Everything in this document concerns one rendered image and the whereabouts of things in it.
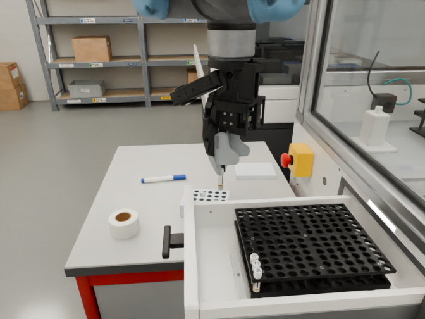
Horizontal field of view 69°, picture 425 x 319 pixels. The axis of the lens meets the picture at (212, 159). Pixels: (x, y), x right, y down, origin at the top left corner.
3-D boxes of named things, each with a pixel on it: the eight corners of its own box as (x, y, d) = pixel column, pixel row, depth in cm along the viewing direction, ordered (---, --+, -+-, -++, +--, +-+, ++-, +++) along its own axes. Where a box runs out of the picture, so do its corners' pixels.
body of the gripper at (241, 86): (245, 142, 50) (249, 64, 45) (200, 131, 54) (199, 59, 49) (264, 128, 56) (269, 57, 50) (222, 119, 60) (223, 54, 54)
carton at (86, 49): (74, 62, 382) (70, 38, 369) (81, 58, 410) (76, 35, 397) (109, 62, 387) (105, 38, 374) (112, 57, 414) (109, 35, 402)
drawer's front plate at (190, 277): (187, 359, 43) (184, 306, 38) (186, 225, 69) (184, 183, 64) (200, 357, 43) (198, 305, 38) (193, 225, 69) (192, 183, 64)
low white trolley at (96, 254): (114, 438, 100) (63, 267, 66) (139, 283, 155) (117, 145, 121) (289, 421, 105) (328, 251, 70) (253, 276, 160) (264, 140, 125)
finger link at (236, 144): (245, 178, 58) (246, 132, 54) (217, 170, 61) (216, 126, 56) (252, 171, 60) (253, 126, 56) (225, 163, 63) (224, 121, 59)
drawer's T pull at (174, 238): (162, 261, 49) (161, 254, 48) (164, 230, 56) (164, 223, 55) (184, 259, 49) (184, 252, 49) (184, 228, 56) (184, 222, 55)
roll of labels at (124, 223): (138, 218, 80) (136, 206, 79) (140, 236, 74) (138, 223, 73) (110, 223, 79) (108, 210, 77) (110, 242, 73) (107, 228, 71)
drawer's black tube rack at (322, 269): (249, 309, 48) (252, 280, 45) (233, 233, 64) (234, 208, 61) (385, 299, 50) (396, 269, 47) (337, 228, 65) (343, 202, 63)
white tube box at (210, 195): (179, 217, 81) (179, 205, 79) (186, 199, 88) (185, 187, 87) (227, 220, 80) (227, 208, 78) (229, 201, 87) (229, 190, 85)
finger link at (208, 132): (209, 159, 54) (210, 109, 50) (202, 157, 54) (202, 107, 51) (222, 150, 57) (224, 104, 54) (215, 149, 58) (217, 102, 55)
